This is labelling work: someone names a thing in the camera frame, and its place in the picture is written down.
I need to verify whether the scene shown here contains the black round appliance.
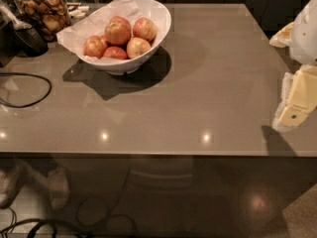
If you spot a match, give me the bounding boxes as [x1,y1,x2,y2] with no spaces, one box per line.
[0,0,50,59]

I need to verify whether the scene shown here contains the white ceramic bowl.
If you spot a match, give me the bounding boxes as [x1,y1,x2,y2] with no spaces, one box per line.
[81,0,171,75]

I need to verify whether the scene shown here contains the glass jar of chips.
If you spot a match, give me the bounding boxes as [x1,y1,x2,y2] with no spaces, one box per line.
[14,0,70,42]

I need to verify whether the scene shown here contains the front low red apple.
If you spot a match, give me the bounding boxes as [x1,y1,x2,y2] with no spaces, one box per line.
[104,46,128,60]

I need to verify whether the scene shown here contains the small white items behind bowl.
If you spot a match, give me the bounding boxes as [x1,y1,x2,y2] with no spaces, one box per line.
[67,5,89,19]

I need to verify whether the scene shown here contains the black cable on table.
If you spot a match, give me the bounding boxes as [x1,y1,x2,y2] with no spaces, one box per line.
[0,72,53,109]

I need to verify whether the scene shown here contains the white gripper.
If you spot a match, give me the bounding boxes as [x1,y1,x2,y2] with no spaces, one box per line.
[269,0,317,132]

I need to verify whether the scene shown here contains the white paper liner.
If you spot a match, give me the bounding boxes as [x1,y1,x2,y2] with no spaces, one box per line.
[56,0,142,64]

